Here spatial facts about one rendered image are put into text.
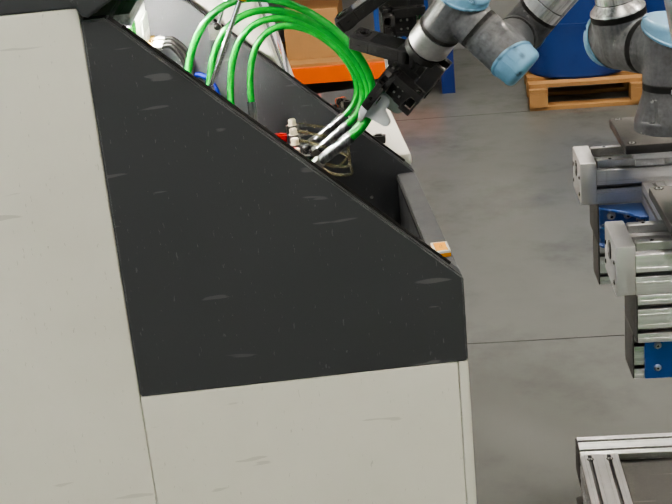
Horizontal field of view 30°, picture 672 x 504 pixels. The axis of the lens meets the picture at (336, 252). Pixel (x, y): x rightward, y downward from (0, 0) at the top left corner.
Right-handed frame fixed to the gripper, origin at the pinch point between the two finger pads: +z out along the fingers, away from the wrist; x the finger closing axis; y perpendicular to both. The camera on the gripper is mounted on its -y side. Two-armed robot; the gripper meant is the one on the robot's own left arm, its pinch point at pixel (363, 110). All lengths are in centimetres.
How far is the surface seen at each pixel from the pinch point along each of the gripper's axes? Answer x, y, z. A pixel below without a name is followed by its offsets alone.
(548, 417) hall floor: 82, 88, 113
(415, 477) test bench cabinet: -30, 51, 32
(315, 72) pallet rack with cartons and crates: 399, -80, 347
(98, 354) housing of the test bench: -54, -6, 35
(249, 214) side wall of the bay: -32.3, -1.5, 5.8
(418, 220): 7.7, 20.8, 18.8
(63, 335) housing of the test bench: -56, -12, 34
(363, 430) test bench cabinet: -33, 38, 28
